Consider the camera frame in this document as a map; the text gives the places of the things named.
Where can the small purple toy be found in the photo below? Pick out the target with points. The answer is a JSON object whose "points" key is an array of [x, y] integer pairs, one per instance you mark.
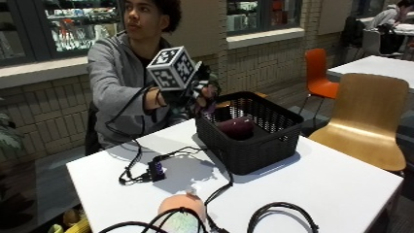
{"points": [[209, 106]]}

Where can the orange plastic chair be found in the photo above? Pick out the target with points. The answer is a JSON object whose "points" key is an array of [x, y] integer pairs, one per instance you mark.
{"points": [[319, 77]]}

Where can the black plastic basket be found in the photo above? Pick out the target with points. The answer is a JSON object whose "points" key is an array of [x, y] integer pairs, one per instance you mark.
{"points": [[251, 142]]}

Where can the dark maroon plush toy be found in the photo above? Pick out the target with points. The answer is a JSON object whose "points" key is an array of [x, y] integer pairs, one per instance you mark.
{"points": [[235, 127]]}

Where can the yellow toy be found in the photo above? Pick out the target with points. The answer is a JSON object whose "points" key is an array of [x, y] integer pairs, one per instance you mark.
{"points": [[75, 226]]}

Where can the the person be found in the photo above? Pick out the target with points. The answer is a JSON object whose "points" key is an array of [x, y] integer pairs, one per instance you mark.
{"points": [[115, 64]]}

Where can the white side table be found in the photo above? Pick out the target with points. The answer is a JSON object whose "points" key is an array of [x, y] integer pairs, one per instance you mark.
{"points": [[380, 66]]}

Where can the peach soft toy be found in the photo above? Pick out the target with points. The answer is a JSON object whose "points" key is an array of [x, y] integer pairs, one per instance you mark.
{"points": [[183, 204]]}

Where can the small black hub device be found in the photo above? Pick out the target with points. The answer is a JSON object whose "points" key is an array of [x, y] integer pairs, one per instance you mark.
{"points": [[156, 170]]}

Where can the light wooden chair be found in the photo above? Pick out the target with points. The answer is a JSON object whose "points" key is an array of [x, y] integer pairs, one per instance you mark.
{"points": [[367, 123]]}

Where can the black bag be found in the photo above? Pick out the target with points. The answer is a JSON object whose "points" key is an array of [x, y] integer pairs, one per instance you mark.
{"points": [[353, 32]]}

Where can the white marker cube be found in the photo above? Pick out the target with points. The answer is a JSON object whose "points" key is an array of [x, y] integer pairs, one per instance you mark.
{"points": [[172, 68]]}

